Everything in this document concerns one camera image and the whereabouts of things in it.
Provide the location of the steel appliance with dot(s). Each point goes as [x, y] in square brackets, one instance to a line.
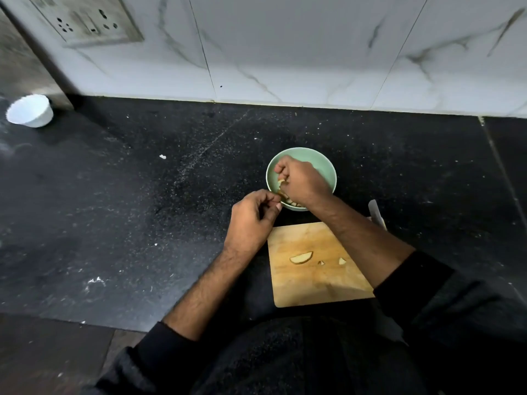
[24, 73]

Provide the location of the apple pieces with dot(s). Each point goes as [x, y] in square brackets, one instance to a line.
[288, 198]

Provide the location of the green bowl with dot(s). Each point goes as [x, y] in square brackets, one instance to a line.
[321, 164]

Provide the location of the white small bowl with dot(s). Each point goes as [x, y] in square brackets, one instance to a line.
[29, 111]

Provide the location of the person's left forearm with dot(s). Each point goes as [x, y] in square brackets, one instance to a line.
[208, 287]

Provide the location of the large apple slice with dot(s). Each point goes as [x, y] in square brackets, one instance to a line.
[301, 257]

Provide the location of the person's right fingers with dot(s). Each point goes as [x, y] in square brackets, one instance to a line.
[283, 168]

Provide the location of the knife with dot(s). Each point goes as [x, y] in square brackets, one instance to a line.
[376, 213]

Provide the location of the wall socket plate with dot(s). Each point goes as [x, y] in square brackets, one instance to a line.
[88, 18]

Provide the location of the person's left thumb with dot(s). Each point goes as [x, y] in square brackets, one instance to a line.
[272, 213]

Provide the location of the black sweater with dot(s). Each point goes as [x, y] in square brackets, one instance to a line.
[329, 349]

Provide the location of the wooden cutting board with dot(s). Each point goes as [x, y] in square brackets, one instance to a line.
[313, 275]

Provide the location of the person's left hand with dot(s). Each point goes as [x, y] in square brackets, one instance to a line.
[247, 228]

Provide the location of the person's right forearm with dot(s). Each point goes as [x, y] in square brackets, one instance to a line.
[362, 238]

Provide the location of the person's right hand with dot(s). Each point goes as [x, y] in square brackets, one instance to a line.
[302, 180]

